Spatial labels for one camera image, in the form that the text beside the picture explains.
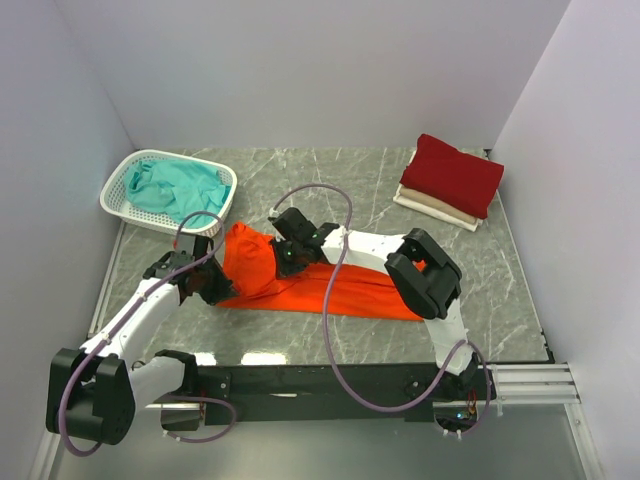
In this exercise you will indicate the orange t shirt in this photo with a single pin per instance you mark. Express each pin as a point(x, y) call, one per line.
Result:
point(250, 263)

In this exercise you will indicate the aluminium frame rail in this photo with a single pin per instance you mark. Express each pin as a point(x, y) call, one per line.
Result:
point(534, 384)

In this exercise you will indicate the teal t shirt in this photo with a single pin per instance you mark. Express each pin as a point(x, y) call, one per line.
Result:
point(175, 188)

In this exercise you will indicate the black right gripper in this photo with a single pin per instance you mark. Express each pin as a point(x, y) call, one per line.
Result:
point(282, 269)

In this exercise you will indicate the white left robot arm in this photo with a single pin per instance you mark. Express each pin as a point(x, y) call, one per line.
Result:
point(95, 390)

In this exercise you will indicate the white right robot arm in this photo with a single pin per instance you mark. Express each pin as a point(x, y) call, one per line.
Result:
point(427, 280)

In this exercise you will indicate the folded dark red t shirt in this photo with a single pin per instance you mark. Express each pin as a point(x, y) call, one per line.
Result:
point(463, 181)

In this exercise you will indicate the white plastic laundry basket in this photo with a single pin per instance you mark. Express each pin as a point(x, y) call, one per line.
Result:
point(113, 197)

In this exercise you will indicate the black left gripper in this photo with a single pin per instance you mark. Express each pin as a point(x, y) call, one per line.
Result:
point(224, 284)

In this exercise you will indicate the folded beige t shirt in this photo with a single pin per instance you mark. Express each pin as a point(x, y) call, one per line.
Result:
point(430, 201)

